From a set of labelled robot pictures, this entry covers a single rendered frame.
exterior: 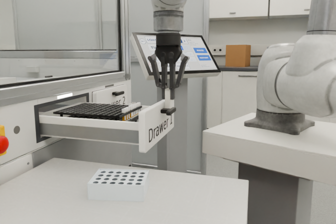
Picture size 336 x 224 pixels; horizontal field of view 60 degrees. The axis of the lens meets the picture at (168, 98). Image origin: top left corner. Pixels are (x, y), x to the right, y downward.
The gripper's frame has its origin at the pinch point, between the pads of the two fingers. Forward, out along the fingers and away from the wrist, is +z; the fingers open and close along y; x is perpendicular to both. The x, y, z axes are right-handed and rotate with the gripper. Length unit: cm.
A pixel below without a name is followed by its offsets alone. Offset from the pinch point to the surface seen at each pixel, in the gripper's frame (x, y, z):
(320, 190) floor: -157, -80, 94
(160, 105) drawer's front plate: 4.1, 1.2, 1.1
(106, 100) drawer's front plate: -21.7, 33.3, 5.2
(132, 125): 15.7, 5.5, 4.9
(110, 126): 15.7, 12.0, 5.5
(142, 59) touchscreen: -66, 34, -11
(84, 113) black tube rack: 11.6, 22.6, 3.4
